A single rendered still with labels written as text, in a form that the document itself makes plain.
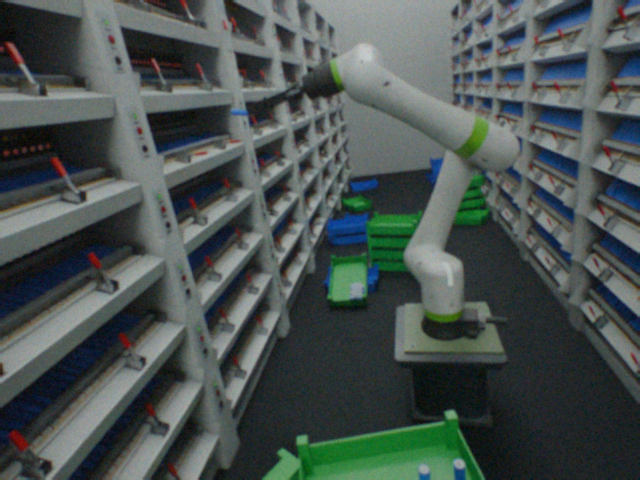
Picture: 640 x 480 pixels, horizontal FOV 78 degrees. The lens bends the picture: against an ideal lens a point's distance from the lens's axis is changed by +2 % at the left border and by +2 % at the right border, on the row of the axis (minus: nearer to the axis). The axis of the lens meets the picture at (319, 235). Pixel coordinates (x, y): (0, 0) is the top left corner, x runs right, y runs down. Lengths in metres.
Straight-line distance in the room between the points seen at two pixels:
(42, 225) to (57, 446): 0.40
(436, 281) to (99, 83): 1.01
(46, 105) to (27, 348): 0.43
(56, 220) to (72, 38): 0.42
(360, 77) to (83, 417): 0.96
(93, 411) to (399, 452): 0.61
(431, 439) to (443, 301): 0.51
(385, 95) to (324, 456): 0.83
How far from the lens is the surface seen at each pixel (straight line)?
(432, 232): 1.37
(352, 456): 0.87
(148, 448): 1.13
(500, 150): 1.19
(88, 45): 1.06
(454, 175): 1.35
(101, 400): 0.99
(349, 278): 2.22
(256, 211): 1.71
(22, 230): 0.81
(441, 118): 1.12
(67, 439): 0.94
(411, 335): 1.36
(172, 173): 1.16
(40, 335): 0.87
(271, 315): 1.86
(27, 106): 0.87
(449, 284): 1.24
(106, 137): 1.07
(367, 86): 1.05
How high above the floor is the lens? 1.07
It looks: 19 degrees down
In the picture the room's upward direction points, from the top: 9 degrees counter-clockwise
